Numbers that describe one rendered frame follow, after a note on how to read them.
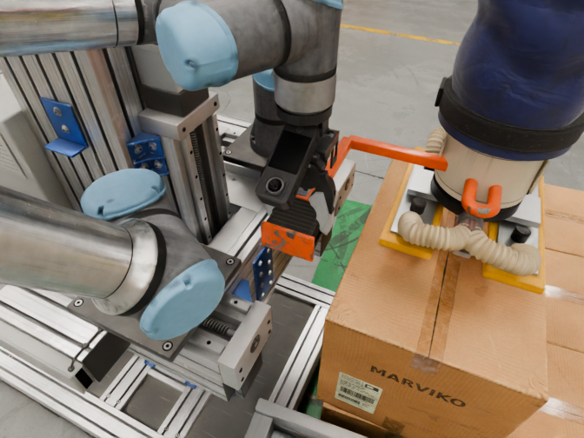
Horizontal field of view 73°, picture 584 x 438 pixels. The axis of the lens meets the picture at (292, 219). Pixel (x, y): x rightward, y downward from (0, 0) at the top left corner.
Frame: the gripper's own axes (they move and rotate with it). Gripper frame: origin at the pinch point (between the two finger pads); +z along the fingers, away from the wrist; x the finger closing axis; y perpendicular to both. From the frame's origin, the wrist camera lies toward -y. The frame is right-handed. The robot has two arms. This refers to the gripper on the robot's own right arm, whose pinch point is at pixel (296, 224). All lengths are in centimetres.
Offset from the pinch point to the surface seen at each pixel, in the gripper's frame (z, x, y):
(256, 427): 59, 4, -14
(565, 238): 64, -70, 91
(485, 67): -20.1, -20.0, 21.5
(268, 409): 57, 3, -9
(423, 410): 45, -30, 0
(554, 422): 64, -64, 19
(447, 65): 118, -4, 360
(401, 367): 30.9, -22.6, 0.1
